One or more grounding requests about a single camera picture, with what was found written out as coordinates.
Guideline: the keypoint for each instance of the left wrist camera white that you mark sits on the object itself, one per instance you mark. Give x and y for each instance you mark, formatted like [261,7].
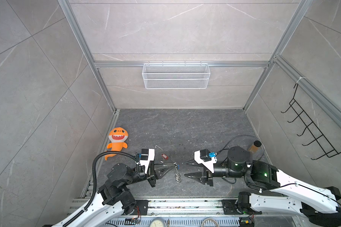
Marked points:
[146,156]

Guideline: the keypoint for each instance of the aluminium rail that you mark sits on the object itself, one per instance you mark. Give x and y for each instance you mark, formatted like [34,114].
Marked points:
[184,207]

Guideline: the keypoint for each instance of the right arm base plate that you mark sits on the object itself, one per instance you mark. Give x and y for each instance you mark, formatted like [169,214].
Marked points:
[233,207]

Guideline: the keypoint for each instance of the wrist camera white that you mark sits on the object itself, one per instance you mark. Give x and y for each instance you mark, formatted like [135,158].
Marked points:
[146,156]
[206,158]

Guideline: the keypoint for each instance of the brown spice bottle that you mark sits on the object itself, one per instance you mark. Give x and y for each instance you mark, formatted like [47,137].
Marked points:
[255,146]

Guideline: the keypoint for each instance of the black wire hook rack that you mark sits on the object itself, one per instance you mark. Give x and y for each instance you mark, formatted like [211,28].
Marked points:
[310,126]

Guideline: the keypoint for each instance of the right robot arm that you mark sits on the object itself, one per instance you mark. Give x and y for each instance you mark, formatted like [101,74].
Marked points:
[278,192]

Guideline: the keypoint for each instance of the orange shark plush toy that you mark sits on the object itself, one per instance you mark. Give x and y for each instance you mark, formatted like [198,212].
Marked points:
[117,137]

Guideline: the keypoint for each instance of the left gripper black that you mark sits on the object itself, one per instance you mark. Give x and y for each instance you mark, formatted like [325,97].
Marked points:
[153,167]

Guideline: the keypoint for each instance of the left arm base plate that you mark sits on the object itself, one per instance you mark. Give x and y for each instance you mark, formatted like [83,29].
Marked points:
[141,207]

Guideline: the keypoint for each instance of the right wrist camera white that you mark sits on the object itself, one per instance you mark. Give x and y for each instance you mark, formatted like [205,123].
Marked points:
[206,158]

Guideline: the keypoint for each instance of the white wire mesh basket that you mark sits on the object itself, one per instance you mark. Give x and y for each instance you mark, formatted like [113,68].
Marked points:
[176,75]

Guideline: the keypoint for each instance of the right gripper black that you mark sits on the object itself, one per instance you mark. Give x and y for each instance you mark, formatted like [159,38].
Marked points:
[202,177]

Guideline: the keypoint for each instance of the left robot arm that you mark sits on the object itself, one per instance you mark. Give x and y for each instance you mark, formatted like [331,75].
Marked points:
[113,198]

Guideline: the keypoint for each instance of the round gauge dial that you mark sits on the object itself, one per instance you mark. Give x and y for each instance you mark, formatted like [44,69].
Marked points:
[158,222]

